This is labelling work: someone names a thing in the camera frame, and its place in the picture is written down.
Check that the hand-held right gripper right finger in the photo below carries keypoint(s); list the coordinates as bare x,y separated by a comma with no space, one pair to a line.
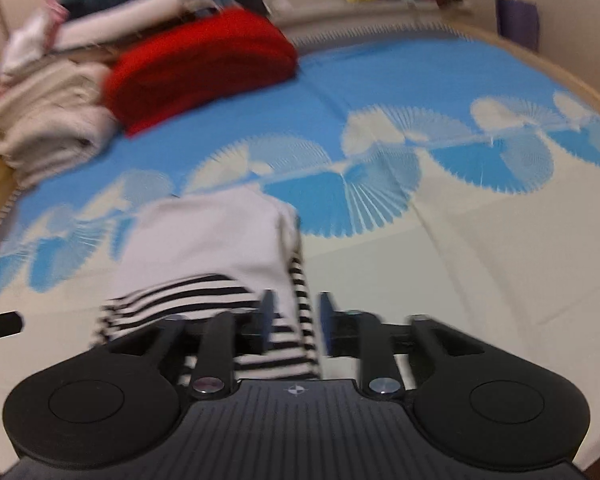
328,321

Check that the striped white small shirt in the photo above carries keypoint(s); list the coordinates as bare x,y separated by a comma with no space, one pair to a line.
210,240

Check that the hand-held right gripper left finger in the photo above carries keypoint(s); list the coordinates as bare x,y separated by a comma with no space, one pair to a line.
269,316

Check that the cream folded blanket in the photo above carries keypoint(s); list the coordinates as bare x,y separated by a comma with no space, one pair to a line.
45,120

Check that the white folded quilt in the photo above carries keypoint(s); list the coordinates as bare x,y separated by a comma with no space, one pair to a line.
130,10

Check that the blue cream printed bed mat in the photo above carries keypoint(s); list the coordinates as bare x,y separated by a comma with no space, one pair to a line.
430,200

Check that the purple box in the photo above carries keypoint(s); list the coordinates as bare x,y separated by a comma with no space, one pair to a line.
516,22

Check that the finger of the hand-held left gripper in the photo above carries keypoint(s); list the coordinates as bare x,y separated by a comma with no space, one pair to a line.
2,327

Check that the pink white folded cloth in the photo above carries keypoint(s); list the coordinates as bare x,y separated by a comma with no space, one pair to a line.
27,45

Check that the brown striped folded blanket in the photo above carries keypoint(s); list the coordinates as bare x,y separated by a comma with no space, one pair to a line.
145,35

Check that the red folded blanket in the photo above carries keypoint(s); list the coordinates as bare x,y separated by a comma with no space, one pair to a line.
200,65

